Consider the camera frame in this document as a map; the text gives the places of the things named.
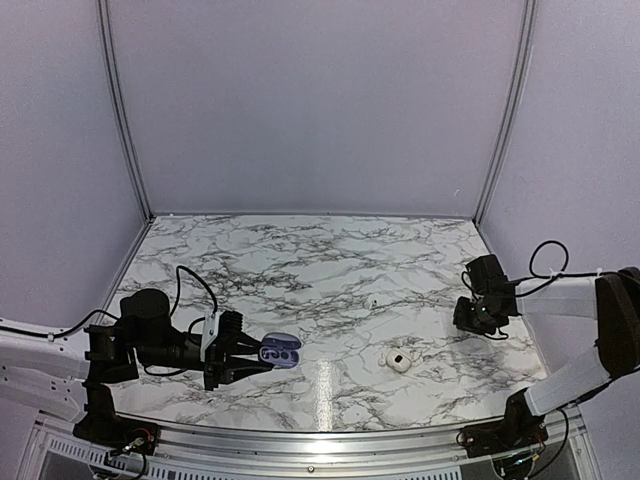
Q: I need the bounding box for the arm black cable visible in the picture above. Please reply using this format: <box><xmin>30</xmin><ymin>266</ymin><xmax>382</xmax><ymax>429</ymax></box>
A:
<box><xmin>44</xmin><ymin>264</ymin><xmax>219</xmax><ymax>377</ymax></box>
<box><xmin>462</xmin><ymin>240</ymin><xmax>571</xmax><ymax>341</ymax></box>

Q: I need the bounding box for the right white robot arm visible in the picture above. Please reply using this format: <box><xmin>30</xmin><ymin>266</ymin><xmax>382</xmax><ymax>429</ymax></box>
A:
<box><xmin>453</xmin><ymin>255</ymin><xmax>639</xmax><ymax>448</ymax></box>

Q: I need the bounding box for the front aluminium rail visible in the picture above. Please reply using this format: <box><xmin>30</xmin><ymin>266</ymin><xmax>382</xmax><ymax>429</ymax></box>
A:
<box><xmin>29</xmin><ymin>414</ymin><xmax>586</xmax><ymax>480</ymax></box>

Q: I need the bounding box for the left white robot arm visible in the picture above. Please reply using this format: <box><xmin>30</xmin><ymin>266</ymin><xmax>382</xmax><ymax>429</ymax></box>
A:
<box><xmin>1</xmin><ymin>289</ymin><xmax>276</xmax><ymax>453</ymax></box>

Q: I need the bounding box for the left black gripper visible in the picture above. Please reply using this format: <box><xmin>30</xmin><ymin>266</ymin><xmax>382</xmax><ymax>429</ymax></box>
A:
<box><xmin>135</xmin><ymin>329</ymin><xmax>273</xmax><ymax>392</ymax></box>

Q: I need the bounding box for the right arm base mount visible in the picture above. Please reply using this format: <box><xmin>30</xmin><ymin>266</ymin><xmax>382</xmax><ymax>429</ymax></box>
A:
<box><xmin>456</xmin><ymin>420</ymin><xmax>549</xmax><ymax>458</ymax></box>

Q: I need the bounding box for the white earbud case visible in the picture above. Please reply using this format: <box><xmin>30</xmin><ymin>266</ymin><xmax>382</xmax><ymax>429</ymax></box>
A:
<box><xmin>378</xmin><ymin>351</ymin><xmax>413</xmax><ymax>373</ymax></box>

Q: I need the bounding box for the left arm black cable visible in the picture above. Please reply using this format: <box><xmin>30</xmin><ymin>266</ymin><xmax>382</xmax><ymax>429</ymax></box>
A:
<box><xmin>44</xmin><ymin>264</ymin><xmax>219</xmax><ymax>377</ymax></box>

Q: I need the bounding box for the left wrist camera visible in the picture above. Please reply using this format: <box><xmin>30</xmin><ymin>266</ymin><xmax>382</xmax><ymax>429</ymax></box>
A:
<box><xmin>200</xmin><ymin>311</ymin><xmax>243</xmax><ymax>362</ymax></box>

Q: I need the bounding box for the purple earbud charging case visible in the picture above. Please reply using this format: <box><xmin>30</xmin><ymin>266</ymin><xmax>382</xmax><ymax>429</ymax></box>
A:
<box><xmin>258</xmin><ymin>332</ymin><xmax>301</xmax><ymax>369</ymax></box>

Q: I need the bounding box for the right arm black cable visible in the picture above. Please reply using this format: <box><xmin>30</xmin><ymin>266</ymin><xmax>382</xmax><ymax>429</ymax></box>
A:
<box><xmin>462</xmin><ymin>240</ymin><xmax>571</xmax><ymax>341</ymax></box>

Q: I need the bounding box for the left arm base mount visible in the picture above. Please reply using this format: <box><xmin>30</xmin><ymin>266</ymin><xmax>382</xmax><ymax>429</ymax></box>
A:
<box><xmin>73</xmin><ymin>413</ymin><xmax>160</xmax><ymax>455</ymax></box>

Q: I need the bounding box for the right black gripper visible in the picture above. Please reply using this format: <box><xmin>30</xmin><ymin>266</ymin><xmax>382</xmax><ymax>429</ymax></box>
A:
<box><xmin>453</xmin><ymin>296</ymin><xmax>502</xmax><ymax>335</ymax></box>

